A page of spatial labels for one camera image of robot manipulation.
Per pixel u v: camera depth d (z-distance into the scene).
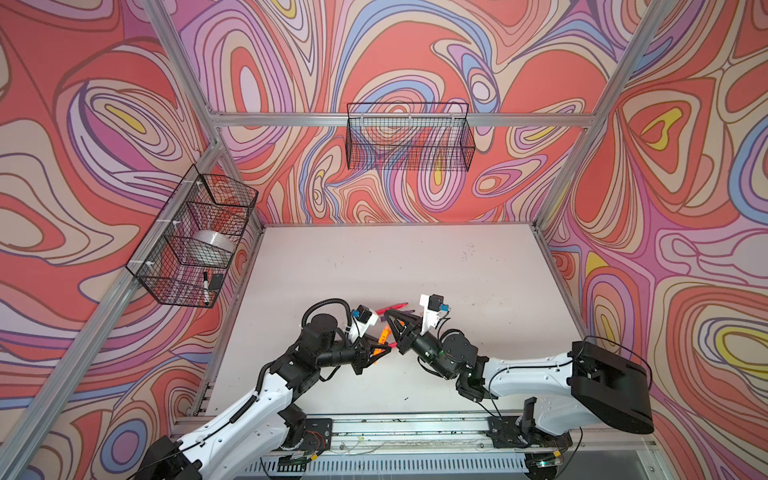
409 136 0.96
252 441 0.56
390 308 0.96
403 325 0.66
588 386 0.45
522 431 0.67
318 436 0.72
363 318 0.66
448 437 0.74
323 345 0.61
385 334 0.71
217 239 0.74
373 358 0.71
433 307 0.64
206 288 0.72
